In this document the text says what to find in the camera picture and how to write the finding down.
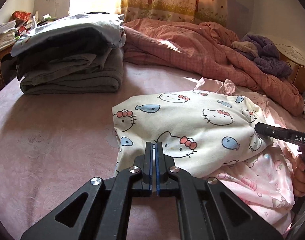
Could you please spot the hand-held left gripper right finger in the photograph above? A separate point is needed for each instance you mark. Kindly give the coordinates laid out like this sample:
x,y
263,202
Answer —
x,y
158,160

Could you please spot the red box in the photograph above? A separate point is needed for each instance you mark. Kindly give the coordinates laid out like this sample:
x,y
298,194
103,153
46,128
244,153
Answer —
x,y
21,15

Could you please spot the wooden headboard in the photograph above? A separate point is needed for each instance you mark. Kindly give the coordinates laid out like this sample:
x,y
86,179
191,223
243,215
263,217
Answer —
x,y
296,60

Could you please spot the pink bed sheet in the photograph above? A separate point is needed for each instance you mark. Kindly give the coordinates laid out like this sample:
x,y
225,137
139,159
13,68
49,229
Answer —
x,y
55,142

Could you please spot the carved wooden desk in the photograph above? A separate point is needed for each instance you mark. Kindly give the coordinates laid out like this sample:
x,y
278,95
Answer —
x,y
0,65

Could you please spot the pink cat print pajama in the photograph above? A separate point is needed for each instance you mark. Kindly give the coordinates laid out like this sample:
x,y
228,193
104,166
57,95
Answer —
x,y
262,195

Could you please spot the black garment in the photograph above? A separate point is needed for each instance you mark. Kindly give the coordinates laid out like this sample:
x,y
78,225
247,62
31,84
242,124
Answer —
x,y
75,42

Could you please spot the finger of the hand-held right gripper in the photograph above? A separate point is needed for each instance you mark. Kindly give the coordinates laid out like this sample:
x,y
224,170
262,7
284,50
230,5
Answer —
x,y
270,130

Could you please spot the purple fleece blanket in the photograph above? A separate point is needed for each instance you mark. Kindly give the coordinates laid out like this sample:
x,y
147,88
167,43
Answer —
x,y
270,57

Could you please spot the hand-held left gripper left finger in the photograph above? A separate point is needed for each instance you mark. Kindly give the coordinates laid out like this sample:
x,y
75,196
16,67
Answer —
x,y
149,160

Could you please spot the pink plaid quilt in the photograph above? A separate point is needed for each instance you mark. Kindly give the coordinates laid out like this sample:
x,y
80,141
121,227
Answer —
x,y
192,52

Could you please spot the grey knit garment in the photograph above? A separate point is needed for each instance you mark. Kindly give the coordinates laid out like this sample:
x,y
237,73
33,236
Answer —
x,y
92,82

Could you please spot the tree print curtain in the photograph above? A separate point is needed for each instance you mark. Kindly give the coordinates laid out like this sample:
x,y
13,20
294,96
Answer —
x,y
177,2

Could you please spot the light blue cat print garment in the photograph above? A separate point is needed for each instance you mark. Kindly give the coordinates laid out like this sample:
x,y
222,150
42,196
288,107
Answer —
x,y
67,26

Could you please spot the white cat print pants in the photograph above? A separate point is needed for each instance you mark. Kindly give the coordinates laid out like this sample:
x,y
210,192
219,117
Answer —
x,y
187,120

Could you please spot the person's right hand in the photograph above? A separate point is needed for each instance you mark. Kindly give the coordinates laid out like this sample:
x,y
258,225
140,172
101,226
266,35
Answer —
x,y
300,185

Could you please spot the stack of green books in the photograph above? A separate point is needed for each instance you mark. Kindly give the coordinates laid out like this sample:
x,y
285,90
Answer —
x,y
48,18

